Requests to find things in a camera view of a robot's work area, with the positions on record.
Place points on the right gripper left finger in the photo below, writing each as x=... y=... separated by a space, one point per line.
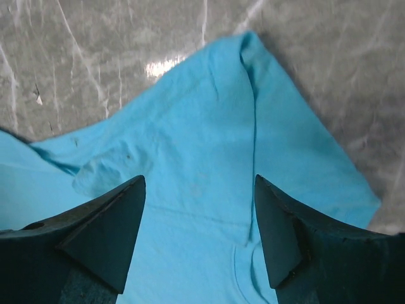
x=82 y=255

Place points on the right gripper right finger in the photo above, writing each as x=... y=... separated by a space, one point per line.
x=313 y=258

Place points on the turquoise polo shirt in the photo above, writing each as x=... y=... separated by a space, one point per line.
x=199 y=137

